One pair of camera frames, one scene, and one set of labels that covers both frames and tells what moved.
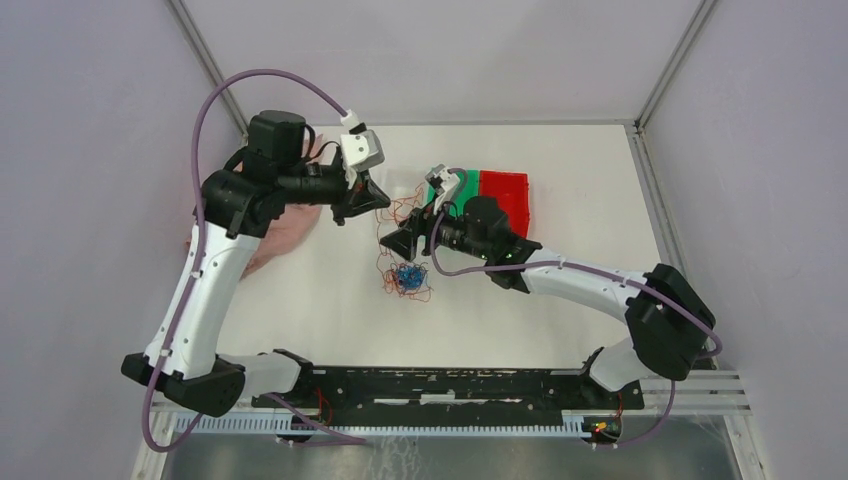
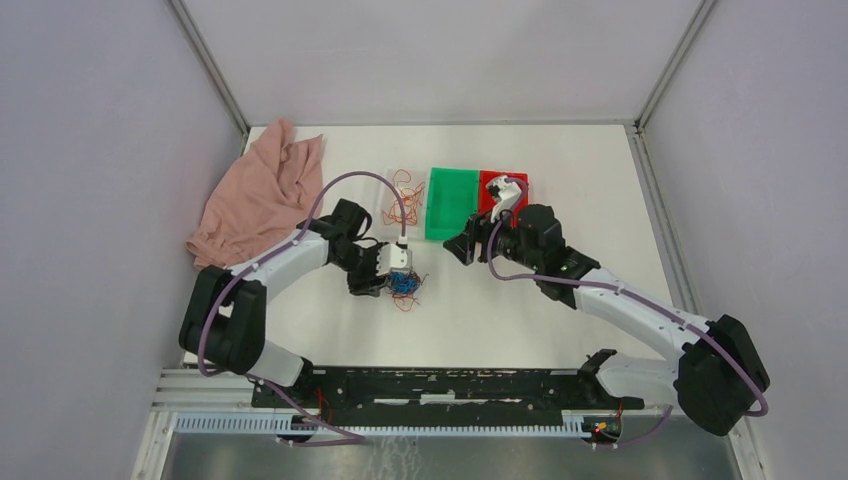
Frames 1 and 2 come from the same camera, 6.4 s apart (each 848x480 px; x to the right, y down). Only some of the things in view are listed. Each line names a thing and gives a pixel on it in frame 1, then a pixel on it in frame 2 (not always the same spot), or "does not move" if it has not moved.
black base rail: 434,396 does not move
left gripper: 366,196 -> 371,283
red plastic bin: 511,191 does not move
